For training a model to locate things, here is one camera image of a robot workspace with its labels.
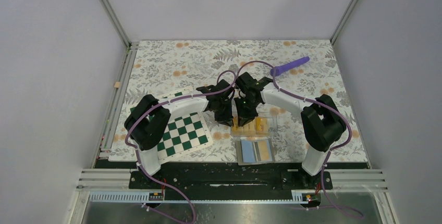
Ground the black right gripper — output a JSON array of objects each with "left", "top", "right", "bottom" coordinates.
[{"left": 234, "top": 96, "right": 260, "bottom": 127}]

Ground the gold VIP card stack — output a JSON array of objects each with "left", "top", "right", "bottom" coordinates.
[{"left": 231, "top": 116, "right": 270, "bottom": 137}]

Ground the clear acrylic card box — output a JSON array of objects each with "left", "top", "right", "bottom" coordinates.
[{"left": 231, "top": 111, "right": 278, "bottom": 138}]

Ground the grey card holder wallet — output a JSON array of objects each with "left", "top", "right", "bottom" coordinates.
[{"left": 235, "top": 139, "right": 276, "bottom": 166}]

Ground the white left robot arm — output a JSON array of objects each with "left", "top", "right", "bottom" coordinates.
[{"left": 124, "top": 79, "right": 234, "bottom": 188}]

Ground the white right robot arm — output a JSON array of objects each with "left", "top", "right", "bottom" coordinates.
[{"left": 235, "top": 72, "right": 347, "bottom": 189}]

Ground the green white chessboard mat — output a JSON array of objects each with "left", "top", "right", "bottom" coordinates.
[{"left": 127, "top": 85, "right": 214, "bottom": 163}]

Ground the purple cylindrical tool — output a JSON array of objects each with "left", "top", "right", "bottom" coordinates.
[{"left": 270, "top": 56, "right": 310, "bottom": 76}]

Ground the floral patterned table mat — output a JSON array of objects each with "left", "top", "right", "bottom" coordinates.
[{"left": 108, "top": 40, "right": 368, "bottom": 162}]

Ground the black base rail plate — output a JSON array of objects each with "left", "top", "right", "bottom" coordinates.
[{"left": 95, "top": 159, "right": 370, "bottom": 203}]

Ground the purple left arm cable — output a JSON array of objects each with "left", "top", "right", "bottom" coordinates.
[{"left": 124, "top": 70, "right": 238, "bottom": 224}]

